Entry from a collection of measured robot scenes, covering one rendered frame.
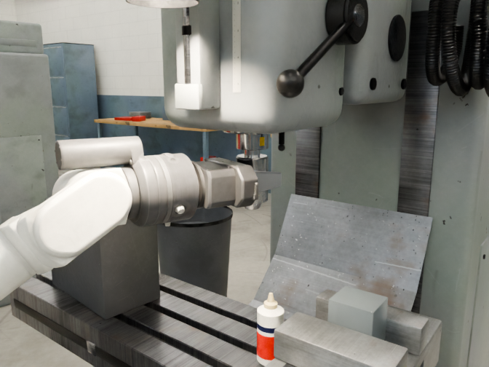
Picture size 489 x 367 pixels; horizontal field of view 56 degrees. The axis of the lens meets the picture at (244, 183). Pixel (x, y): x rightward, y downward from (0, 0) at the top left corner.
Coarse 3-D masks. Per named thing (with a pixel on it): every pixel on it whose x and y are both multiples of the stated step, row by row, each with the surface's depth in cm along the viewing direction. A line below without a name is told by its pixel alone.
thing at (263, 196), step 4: (268, 164) 65; (256, 168) 64; (260, 168) 64; (264, 168) 64; (268, 168) 66; (260, 192) 65; (264, 192) 65; (260, 196) 65; (264, 196) 65; (256, 200) 65; (260, 200) 65; (264, 200) 65
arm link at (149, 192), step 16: (64, 144) 51; (80, 144) 52; (96, 144) 53; (112, 144) 54; (128, 144) 55; (64, 160) 51; (80, 160) 52; (96, 160) 53; (112, 160) 54; (128, 160) 55; (144, 160) 55; (64, 176) 56; (80, 176) 50; (128, 176) 54; (144, 176) 54; (160, 176) 54; (144, 192) 53; (160, 192) 54; (144, 208) 54; (160, 208) 55; (144, 224) 56
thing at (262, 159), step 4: (236, 156) 66; (240, 156) 65; (244, 156) 65; (260, 156) 65; (264, 156) 65; (236, 160) 65; (240, 160) 64; (244, 160) 64; (248, 160) 63; (252, 160) 63; (256, 160) 63; (260, 160) 64; (264, 160) 64; (268, 160) 65; (248, 164) 64; (252, 164) 64; (256, 164) 64; (260, 164) 64; (264, 164) 64
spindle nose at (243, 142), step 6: (240, 138) 63; (246, 138) 63; (252, 138) 63; (258, 138) 63; (264, 138) 63; (240, 144) 64; (246, 144) 63; (252, 144) 63; (258, 144) 63; (264, 144) 64; (252, 150) 63
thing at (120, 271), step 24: (120, 240) 81; (144, 240) 84; (72, 264) 87; (96, 264) 80; (120, 264) 81; (144, 264) 85; (72, 288) 89; (96, 288) 81; (120, 288) 82; (144, 288) 86; (96, 312) 83; (120, 312) 83
